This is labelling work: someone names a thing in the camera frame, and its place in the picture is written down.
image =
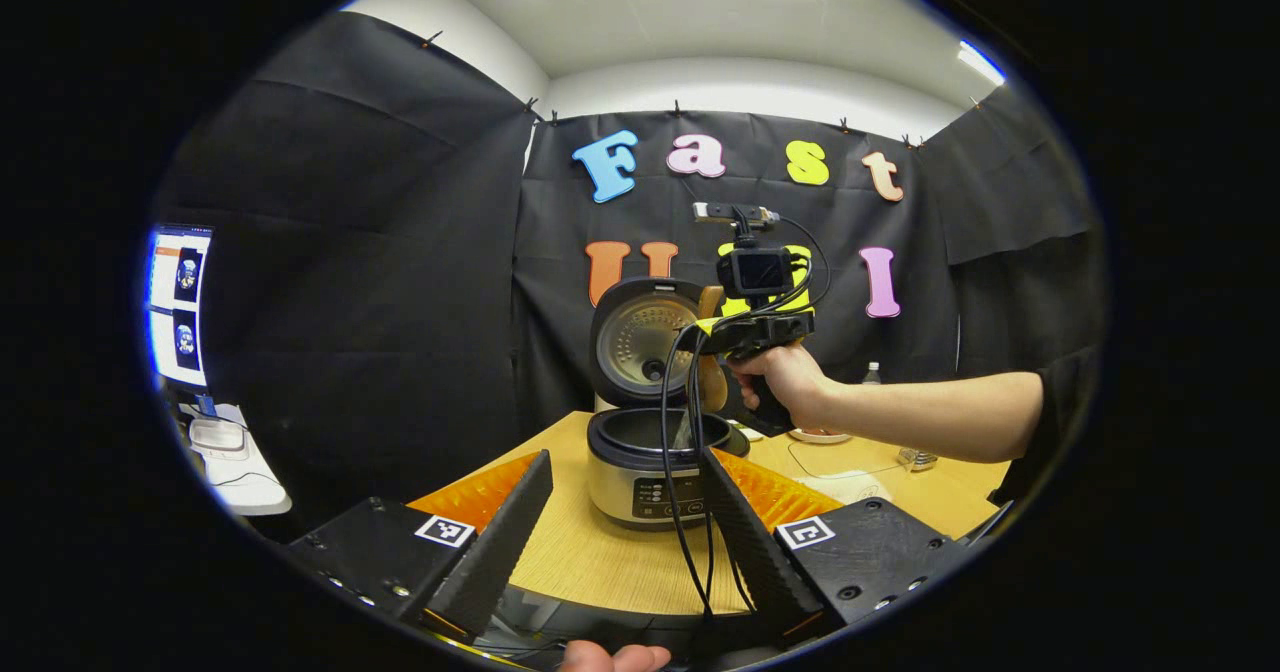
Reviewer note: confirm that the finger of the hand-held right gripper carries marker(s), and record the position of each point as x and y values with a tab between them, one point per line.
730	337

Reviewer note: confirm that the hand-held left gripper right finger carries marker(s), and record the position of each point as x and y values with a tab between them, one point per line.
750	552

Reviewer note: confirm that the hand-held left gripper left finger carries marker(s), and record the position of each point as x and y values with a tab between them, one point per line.
500	552

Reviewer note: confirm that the silver black rice cooker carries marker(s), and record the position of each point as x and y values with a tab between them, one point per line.
640	497

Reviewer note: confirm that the clear glass rice container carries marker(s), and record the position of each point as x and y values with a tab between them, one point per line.
850	462

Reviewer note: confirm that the white round plate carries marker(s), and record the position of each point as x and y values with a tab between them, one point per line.
818	437

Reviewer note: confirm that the green drink bottle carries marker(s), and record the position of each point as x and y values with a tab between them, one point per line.
872	372

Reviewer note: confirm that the white side table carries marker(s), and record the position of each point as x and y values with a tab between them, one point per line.
250	492

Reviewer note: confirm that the white flat device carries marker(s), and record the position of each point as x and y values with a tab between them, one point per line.
218	437

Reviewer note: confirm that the small ceiling light panel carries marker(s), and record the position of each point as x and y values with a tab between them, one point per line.
980	62

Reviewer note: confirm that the black backdrop cloth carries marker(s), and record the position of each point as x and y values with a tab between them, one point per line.
380	252

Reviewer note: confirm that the person's black shirt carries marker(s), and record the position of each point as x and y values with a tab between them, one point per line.
1060	412

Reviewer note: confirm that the computer monitor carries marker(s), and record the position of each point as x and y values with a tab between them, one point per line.
180	302

